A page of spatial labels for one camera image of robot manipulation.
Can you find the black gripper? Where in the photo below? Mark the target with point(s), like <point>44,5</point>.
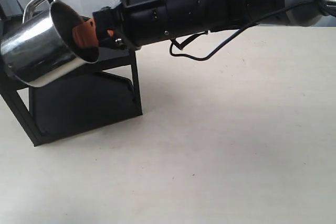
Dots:
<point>128,24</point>

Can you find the stainless steel mug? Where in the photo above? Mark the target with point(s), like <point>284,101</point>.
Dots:
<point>42,48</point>

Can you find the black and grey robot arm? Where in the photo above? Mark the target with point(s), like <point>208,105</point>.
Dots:
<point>188,17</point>

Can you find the black shelf rack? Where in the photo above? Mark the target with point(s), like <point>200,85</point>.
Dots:
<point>87,98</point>

